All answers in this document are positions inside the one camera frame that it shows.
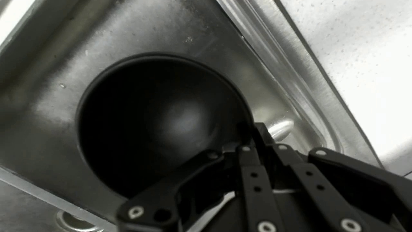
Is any double basin steel sink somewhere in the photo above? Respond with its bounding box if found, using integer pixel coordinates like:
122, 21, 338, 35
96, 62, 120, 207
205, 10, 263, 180
0, 0, 384, 232

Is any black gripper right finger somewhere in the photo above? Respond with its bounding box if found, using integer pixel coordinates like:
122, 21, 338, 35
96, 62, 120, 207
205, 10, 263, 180
236, 122, 412, 232

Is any black bowl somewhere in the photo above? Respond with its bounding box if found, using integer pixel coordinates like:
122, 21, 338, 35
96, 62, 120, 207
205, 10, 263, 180
75, 53, 255, 200

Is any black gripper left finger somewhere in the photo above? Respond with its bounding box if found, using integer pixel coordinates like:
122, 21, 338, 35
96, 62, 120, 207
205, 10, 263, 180
115, 148, 243, 232

